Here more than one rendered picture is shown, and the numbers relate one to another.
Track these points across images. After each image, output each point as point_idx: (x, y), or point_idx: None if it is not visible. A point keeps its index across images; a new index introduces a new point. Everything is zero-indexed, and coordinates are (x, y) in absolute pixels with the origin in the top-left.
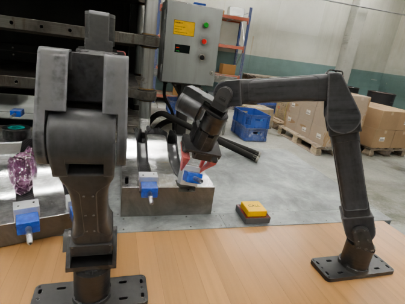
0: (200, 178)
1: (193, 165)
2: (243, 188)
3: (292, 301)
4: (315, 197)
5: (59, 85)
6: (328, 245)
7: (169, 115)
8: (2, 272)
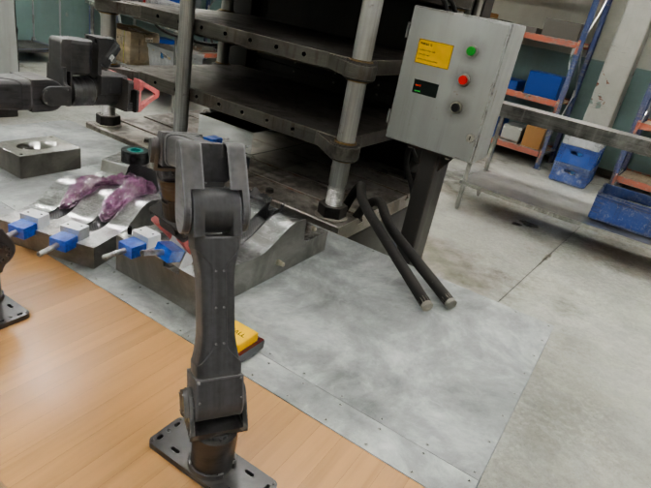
0: (168, 255)
1: (246, 254)
2: (307, 321)
3: (78, 420)
4: (395, 395)
5: None
6: (249, 433)
7: (358, 190)
8: None
